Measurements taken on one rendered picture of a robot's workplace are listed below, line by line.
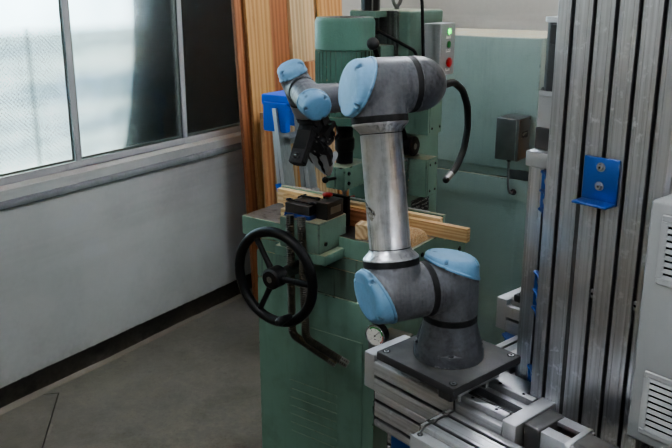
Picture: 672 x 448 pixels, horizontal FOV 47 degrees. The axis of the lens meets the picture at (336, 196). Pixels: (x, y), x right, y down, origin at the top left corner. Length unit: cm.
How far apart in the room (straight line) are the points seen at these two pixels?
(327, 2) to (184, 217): 141
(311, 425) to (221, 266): 164
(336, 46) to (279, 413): 119
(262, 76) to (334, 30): 163
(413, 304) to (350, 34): 92
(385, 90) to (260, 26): 233
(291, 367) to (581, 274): 116
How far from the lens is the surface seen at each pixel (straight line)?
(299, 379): 250
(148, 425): 311
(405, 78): 155
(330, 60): 223
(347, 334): 231
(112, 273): 351
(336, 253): 219
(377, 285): 154
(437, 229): 222
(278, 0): 399
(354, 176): 235
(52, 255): 330
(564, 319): 168
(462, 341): 166
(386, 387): 182
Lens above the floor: 159
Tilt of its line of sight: 15 degrees down
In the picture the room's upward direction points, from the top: straight up
